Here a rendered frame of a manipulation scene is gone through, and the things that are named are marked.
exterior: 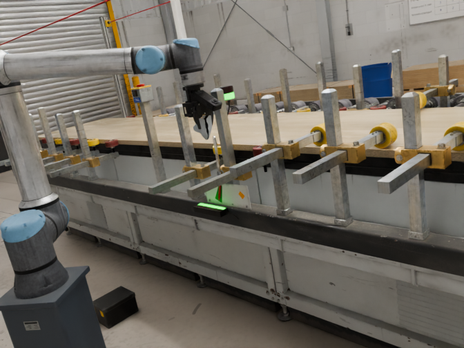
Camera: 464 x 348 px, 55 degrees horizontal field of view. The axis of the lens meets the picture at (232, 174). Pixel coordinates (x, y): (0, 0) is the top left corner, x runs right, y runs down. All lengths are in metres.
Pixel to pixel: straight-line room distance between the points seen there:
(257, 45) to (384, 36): 2.90
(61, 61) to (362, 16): 7.95
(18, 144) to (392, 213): 1.38
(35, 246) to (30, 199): 0.22
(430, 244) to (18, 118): 1.44
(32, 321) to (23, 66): 0.88
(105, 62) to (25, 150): 0.49
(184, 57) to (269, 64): 8.65
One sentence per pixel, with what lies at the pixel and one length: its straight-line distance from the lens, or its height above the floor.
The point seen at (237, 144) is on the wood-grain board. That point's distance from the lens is 2.01.
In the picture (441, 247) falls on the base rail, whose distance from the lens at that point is 1.35.
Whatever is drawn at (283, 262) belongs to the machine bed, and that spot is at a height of 0.32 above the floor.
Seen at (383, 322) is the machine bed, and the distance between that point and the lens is 1.97.
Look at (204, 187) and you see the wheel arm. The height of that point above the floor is 0.85.
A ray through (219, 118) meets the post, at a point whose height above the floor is 1.07.
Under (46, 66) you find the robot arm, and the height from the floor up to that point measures 1.36.
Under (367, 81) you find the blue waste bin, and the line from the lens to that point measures 7.29.
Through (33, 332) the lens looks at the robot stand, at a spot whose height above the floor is 0.48.
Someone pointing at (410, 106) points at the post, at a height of 1.09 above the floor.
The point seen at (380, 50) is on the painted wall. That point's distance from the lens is 9.07.
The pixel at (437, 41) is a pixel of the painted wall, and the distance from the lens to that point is 8.75.
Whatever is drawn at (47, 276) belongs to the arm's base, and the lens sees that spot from 1.74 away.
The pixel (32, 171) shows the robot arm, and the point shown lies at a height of 1.00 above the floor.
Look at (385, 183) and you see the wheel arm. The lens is 1.08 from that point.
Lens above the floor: 1.31
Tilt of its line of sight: 15 degrees down
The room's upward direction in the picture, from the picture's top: 10 degrees counter-clockwise
